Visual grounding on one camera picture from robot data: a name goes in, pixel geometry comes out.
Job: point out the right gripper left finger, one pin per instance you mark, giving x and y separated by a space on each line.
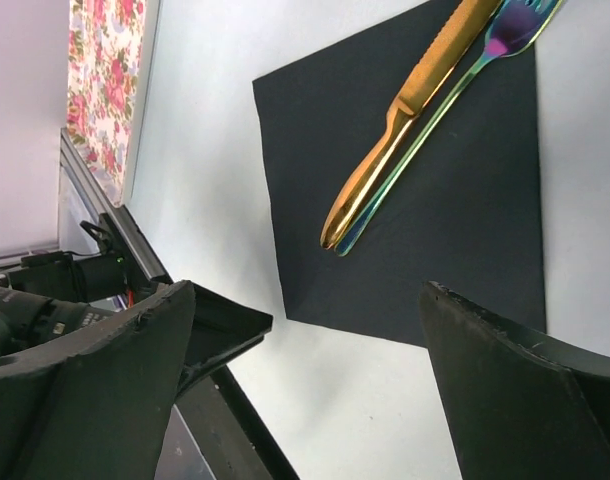
95 403

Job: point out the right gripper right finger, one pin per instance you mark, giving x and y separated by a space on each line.
519 403

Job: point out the black paper napkin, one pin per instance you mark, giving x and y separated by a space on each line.
465 213

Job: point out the iridescent rainbow fork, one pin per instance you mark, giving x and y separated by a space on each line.
512 29

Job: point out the gold knife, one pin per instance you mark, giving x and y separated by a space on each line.
436 64

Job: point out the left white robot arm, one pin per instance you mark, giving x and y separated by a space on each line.
51 294

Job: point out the floral cloth mat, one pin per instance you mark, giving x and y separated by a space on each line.
104 72

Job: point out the aluminium rail frame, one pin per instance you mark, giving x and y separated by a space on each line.
127 235

